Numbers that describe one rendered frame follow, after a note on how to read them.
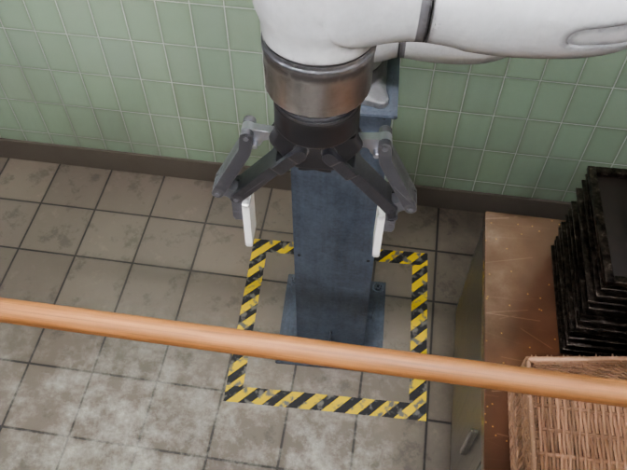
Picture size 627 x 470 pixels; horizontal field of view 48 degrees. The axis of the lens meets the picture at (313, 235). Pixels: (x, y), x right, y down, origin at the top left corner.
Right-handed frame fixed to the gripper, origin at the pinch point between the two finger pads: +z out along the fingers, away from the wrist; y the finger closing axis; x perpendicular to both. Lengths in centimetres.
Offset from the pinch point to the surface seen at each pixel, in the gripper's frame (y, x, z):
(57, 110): 97, -124, 105
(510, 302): -42, -42, 73
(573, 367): -48, -19, 59
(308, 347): -0.3, 6.8, 12.4
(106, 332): 23.8, 6.5, 13.8
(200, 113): 47, -121, 98
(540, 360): -42, -19, 58
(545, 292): -50, -45, 73
